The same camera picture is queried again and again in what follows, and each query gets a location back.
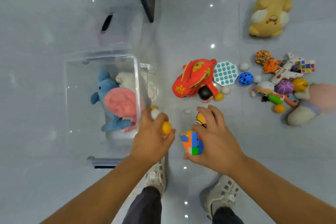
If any person's left hand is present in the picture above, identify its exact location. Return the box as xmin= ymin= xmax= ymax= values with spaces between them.
xmin=130 ymin=108 xmax=176 ymax=166

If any person's right hand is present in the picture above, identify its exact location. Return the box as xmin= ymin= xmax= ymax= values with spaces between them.
xmin=184 ymin=105 xmax=248 ymax=176

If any colourful puzzle cube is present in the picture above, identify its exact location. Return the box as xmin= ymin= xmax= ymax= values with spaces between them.
xmin=180 ymin=130 xmax=204 ymax=156

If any round face toy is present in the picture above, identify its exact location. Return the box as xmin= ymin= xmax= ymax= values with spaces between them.
xmin=195 ymin=112 xmax=207 ymax=129

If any person's right forearm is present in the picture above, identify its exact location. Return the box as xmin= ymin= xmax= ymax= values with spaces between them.
xmin=230 ymin=155 xmax=336 ymax=224

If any person's left forearm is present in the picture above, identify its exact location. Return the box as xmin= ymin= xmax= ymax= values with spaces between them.
xmin=39 ymin=156 xmax=158 ymax=224

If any person's left white shoe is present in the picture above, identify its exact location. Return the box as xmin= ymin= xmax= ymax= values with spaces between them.
xmin=143 ymin=157 xmax=168 ymax=198

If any person's white shoe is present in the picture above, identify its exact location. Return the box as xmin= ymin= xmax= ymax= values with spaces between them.
xmin=143 ymin=157 xmax=168 ymax=198
xmin=203 ymin=175 xmax=240 ymax=219

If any person's right white shoe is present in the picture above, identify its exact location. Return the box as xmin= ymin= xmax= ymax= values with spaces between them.
xmin=203 ymin=175 xmax=240 ymax=219

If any black-haired doll figure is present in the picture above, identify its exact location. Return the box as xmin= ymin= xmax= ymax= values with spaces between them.
xmin=198 ymin=85 xmax=214 ymax=103

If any pink plush toy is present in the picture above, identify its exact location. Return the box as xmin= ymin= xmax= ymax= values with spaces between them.
xmin=103 ymin=87 xmax=138 ymax=133

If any red lion plush toy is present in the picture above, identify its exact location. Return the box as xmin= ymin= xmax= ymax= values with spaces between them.
xmin=172 ymin=59 xmax=220 ymax=98

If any person's left trouser leg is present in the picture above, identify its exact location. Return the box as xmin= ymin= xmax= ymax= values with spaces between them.
xmin=122 ymin=186 xmax=163 ymax=224

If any person's trouser leg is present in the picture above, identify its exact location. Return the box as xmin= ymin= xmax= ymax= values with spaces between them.
xmin=122 ymin=186 xmax=163 ymax=224
xmin=212 ymin=207 xmax=244 ymax=224

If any person's right trouser leg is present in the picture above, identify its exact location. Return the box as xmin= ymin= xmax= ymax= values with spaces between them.
xmin=212 ymin=207 xmax=244 ymax=224

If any white plush toy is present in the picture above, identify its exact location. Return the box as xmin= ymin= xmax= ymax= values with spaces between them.
xmin=115 ymin=72 xmax=137 ymax=93

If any clear plastic storage box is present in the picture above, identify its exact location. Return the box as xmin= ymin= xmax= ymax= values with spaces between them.
xmin=64 ymin=48 xmax=159 ymax=170

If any blue shark plush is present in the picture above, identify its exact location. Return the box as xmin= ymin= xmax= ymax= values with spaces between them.
xmin=90 ymin=70 xmax=133 ymax=132

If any white teal pop fidget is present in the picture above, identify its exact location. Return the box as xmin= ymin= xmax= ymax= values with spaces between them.
xmin=213 ymin=61 xmax=239 ymax=86

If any blue holed ball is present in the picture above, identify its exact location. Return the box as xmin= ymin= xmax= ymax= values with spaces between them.
xmin=238 ymin=72 xmax=254 ymax=86

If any white-helmet doll figure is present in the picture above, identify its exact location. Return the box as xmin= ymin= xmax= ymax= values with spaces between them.
xmin=255 ymin=81 xmax=275 ymax=102

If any green toy figure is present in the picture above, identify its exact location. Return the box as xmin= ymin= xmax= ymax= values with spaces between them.
xmin=268 ymin=94 xmax=285 ymax=105

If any purple ball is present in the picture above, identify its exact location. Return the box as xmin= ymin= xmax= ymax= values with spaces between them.
xmin=276 ymin=80 xmax=295 ymax=95

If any orange tiger toy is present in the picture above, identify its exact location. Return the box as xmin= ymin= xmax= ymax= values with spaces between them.
xmin=263 ymin=58 xmax=282 ymax=74

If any orange mesh ball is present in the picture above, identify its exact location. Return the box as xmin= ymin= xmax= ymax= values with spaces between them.
xmin=255 ymin=50 xmax=271 ymax=65

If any white toy aeroplane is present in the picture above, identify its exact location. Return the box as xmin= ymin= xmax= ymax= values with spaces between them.
xmin=270 ymin=52 xmax=305 ymax=87

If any golden yellow ball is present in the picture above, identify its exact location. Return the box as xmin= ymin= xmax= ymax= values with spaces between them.
xmin=292 ymin=78 xmax=309 ymax=92

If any pink and white plush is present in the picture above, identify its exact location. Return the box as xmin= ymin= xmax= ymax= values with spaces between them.
xmin=286 ymin=83 xmax=336 ymax=127

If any mosaic tile cube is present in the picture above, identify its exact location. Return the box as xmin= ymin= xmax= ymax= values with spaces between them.
xmin=296 ymin=60 xmax=316 ymax=74

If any yellow plush bear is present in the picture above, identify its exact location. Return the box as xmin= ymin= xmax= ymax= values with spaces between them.
xmin=248 ymin=0 xmax=292 ymax=38

